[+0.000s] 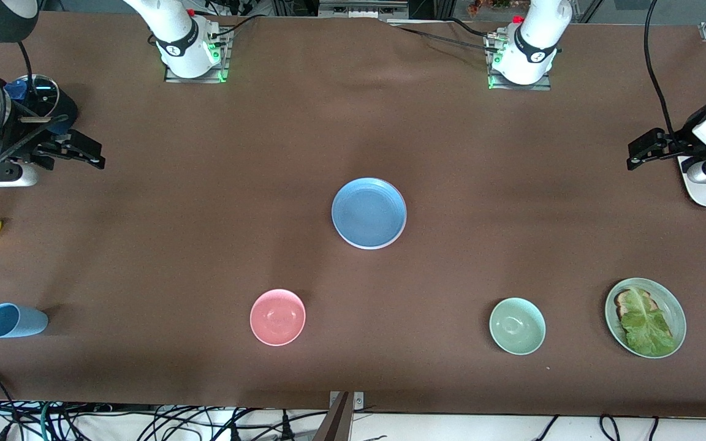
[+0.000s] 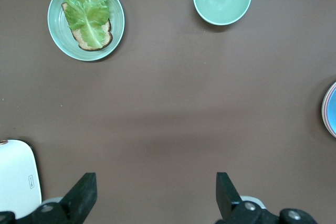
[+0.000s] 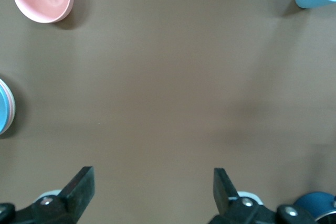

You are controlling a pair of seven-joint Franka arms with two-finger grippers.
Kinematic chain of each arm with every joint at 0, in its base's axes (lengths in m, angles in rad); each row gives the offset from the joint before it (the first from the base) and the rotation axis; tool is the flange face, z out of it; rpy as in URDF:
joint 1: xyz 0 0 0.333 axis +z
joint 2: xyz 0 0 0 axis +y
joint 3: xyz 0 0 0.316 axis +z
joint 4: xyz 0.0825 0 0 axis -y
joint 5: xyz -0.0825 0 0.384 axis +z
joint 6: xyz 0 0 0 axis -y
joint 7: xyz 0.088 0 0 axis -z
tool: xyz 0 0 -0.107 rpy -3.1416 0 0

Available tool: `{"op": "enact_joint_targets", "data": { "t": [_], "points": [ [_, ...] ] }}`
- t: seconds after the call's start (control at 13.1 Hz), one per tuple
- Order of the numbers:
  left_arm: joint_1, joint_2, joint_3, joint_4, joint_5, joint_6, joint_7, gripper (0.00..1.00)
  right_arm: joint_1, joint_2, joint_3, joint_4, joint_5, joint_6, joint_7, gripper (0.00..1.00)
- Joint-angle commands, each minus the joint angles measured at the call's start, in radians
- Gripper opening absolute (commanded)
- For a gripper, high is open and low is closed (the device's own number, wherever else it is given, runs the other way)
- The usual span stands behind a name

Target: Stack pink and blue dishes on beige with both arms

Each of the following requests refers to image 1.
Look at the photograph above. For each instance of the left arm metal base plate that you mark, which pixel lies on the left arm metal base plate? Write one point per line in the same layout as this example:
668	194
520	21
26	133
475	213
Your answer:
543	84

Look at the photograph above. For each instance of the orange brown plant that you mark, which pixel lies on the orange brown plant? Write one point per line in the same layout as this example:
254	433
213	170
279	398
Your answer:
494	5

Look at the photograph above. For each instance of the green plate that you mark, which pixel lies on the green plate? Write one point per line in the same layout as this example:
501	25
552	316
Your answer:
671	306

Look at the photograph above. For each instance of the green lettuce leaf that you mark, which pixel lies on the green lettuce leaf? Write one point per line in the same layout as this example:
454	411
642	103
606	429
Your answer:
644	324

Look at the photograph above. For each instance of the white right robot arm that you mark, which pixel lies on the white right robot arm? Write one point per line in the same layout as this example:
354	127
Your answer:
175	37

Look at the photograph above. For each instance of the small pink bowl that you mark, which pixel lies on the small pink bowl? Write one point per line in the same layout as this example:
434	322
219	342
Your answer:
277	317

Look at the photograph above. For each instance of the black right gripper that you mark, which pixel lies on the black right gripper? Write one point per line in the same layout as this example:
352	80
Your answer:
53	110

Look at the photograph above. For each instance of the metal table edge bracket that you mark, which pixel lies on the metal table edge bracket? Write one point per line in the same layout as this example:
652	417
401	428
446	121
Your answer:
359	401

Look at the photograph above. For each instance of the small green bowl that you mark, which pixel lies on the small green bowl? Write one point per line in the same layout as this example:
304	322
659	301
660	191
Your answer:
517	326

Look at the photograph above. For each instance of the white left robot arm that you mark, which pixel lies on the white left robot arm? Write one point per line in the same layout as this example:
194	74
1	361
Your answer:
534	43

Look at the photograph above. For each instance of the dark blue saucepan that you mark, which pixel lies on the dark blue saucepan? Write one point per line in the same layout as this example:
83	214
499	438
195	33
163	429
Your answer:
66	107

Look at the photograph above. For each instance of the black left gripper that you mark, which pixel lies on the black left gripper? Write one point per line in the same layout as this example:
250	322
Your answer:
687	136

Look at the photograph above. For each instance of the glass lid with blue knob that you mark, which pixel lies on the glass lid with blue knob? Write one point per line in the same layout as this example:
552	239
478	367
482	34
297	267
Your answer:
46	92

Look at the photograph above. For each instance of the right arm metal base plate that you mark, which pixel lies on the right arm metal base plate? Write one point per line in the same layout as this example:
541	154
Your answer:
218	73

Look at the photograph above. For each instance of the toasted bread slice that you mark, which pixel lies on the toasted bread slice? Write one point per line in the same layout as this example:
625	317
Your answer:
622	300

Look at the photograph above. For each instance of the blue cup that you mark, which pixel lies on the blue cup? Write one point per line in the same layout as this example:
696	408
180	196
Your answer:
19	321

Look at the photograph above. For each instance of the large blue plate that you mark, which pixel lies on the large blue plate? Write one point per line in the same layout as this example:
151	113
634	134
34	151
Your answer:
368	211

